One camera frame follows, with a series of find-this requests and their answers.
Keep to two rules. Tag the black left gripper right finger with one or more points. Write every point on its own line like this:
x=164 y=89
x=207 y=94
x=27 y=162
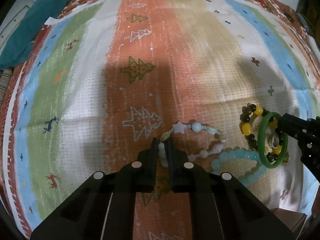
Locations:
x=221 y=208

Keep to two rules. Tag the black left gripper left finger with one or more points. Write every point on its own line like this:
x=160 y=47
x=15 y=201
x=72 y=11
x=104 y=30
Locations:
x=103 y=206

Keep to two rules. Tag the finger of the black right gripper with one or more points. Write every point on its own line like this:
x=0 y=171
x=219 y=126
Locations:
x=293 y=126

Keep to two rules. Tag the green jade bangle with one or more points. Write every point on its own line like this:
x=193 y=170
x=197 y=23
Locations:
x=261 y=142

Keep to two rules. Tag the white pillow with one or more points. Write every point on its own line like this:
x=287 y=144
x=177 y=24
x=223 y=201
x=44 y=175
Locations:
x=314 y=47

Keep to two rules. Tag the striped colourful blanket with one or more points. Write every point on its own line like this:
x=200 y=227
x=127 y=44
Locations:
x=150 y=79

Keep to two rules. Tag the brown striped pillow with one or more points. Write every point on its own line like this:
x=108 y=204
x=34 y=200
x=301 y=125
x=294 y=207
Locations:
x=4 y=82

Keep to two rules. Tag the teal blanket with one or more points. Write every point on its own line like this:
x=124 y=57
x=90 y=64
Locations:
x=20 y=44

